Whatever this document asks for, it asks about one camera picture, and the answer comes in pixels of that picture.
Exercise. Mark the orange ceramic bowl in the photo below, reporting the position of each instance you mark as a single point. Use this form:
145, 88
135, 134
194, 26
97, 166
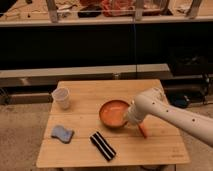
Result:
111, 113

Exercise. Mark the wooden folding table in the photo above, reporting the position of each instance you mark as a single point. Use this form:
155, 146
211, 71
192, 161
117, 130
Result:
163, 145

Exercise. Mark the blue sponge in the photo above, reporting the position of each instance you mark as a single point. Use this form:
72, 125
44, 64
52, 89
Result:
62, 134

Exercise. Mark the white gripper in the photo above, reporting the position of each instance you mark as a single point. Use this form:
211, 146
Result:
133, 115

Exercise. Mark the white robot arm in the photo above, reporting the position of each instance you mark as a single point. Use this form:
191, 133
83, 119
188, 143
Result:
151, 101

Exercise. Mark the orange toy carrot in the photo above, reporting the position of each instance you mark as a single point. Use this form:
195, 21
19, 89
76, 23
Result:
142, 130

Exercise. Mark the black white striped cloth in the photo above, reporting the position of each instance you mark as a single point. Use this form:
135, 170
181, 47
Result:
103, 146

